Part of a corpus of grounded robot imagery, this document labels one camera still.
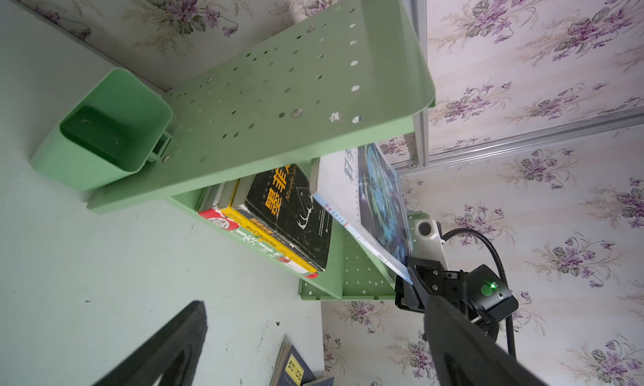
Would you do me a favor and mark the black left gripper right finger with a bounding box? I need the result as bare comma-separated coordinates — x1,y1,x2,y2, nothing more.
424,295,543,386

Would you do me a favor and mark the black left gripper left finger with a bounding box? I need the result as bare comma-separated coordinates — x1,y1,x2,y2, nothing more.
96,300,208,385

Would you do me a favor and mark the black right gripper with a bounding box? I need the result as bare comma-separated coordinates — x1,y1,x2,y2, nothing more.
395,257,468,313

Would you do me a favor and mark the white science youth magazine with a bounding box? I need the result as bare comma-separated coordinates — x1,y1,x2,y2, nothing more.
310,144,413,284

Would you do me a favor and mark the green nature encyclopedia book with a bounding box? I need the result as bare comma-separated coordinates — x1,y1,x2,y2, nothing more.
196,184,299,275

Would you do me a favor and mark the black book yellow title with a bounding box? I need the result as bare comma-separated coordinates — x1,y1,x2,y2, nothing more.
239,164,332,272

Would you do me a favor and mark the yellow cartoon cover book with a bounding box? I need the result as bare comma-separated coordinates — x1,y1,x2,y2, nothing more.
219,180,318,279

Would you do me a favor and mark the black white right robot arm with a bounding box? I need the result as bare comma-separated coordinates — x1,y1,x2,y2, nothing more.
395,228,518,340

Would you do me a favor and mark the green pen holder cup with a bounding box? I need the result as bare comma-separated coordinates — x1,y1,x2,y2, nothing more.
30,68,173,192

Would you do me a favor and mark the green metal bookshelf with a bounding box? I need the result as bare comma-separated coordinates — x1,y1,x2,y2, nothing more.
86,0,437,301

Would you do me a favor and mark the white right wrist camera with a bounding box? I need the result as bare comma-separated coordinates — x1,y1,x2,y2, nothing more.
411,218,449,270

